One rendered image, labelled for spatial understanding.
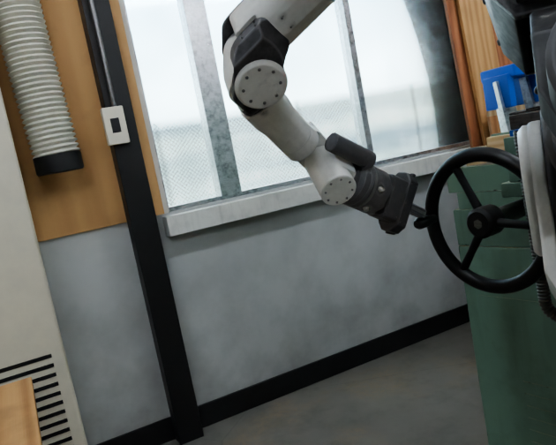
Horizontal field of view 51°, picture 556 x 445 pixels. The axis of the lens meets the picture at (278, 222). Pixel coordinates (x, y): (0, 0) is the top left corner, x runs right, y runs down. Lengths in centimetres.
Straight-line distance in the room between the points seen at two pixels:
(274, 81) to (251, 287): 164
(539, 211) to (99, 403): 193
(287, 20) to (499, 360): 100
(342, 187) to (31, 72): 128
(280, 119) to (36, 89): 123
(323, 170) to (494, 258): 57
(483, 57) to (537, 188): 237
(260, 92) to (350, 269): 185
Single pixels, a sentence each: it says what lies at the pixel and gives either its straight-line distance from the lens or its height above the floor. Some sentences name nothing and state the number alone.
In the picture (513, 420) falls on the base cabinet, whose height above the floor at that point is 28.
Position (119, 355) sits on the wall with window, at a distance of 230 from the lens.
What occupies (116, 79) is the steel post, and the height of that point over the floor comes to 136.
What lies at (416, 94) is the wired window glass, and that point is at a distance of 297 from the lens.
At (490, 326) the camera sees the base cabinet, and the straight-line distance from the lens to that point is 150.
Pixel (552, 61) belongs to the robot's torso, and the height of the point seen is 105.
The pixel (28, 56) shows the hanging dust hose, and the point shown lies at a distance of 205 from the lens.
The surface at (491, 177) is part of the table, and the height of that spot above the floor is 87.
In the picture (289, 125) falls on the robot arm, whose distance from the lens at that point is 94.
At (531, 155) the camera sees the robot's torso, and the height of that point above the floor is 97.
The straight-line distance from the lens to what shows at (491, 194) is 140.
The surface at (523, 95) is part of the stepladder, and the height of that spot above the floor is 104.
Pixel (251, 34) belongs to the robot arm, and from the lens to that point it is 83.
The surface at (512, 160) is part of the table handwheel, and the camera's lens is 113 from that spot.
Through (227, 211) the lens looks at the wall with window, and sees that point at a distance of 228.
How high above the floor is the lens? 102
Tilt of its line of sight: 7 degrees down
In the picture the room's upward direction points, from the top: 11 degrees counter-clockwise
